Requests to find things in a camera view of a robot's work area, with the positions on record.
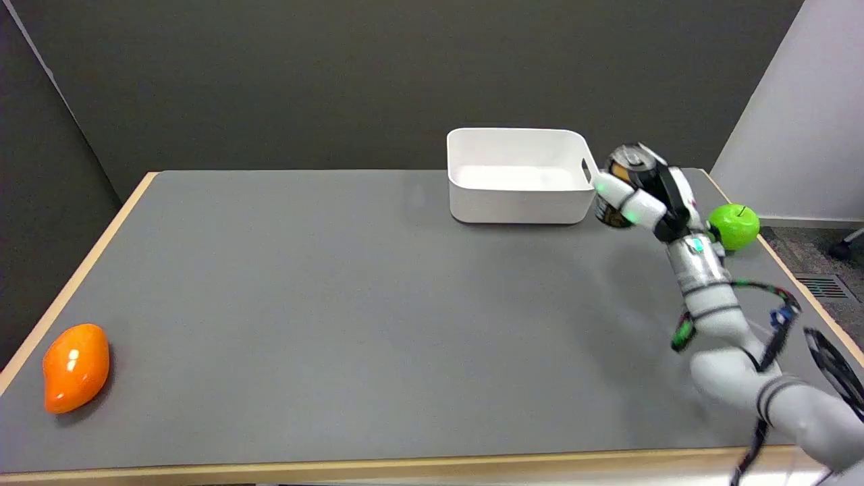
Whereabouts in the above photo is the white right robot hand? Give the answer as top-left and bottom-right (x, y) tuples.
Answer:
(591, 152), (719, 246)

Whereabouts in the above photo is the black can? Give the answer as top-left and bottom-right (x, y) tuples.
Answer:
(594, 142), (669, 230)

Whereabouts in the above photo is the white plastic box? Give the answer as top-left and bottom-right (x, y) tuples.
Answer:
(446, 128), (601, 225)

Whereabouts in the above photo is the green apple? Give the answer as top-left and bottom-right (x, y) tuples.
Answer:
(707, 204), (761, 252)

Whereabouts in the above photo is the black floor vent grille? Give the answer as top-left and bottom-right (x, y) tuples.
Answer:
(796, 274), (851, 300)

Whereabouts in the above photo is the black chair caster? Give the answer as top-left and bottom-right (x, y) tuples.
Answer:
(828, 228), (864, 263)

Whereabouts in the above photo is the orange mango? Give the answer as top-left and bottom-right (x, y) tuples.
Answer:
(43, 323), (111, 414)

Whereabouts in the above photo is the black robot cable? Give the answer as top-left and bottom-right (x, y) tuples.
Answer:
(671, 278), (864, 486)

